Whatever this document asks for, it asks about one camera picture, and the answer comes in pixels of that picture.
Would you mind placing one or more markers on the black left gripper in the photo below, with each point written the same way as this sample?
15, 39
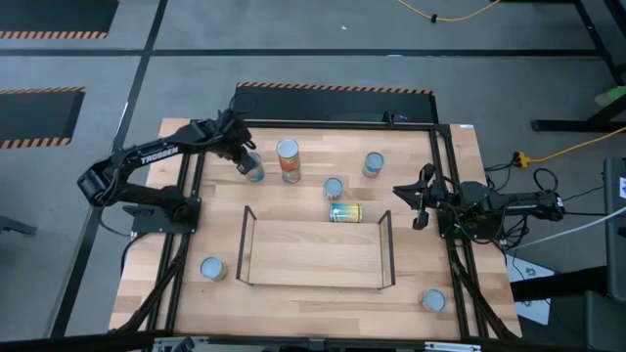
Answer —
235, 139

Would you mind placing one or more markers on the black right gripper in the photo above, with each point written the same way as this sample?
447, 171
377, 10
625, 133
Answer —
437, 198

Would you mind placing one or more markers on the blue green label tin can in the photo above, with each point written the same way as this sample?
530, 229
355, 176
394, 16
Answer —
257, 171

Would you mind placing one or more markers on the pineapple can red label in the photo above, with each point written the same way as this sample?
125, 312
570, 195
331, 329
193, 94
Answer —
288, 149

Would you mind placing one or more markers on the tin can teal orange label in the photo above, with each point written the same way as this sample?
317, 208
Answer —
374, 161

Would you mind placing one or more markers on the tin can orange grey label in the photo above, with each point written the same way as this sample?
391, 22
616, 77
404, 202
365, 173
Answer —
433, 299

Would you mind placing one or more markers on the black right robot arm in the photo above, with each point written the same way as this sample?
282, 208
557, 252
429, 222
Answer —
528, 201

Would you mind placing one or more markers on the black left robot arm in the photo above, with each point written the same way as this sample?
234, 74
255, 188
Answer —
156, 155

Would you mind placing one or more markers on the black clamp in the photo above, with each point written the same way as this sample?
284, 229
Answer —
389, 117

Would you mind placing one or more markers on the black hazard striped floor mat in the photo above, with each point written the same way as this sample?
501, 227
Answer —
49, 14
34, 117
318, 105

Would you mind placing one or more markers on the clear rectangular tray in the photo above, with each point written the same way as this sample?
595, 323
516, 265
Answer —
313, 254

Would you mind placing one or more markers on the tin can olive label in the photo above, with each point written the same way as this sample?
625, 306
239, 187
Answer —
212, 268

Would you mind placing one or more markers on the white paper sheet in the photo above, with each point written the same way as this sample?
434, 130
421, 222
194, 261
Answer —
525, 269

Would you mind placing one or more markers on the black cabinet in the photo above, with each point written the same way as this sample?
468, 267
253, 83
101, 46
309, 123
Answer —
615, 244

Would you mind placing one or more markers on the dark furniture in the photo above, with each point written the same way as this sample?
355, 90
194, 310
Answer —
587, 318

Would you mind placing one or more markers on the green object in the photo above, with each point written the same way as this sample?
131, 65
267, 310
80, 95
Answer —
613, 95

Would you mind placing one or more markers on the dark grey stand foot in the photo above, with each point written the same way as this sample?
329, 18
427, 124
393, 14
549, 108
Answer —
14, 226

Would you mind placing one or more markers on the black aluminium table frame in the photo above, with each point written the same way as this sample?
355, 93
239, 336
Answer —
342, 125

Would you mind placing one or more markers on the black desk leg frame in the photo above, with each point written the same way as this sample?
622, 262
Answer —
562, 125

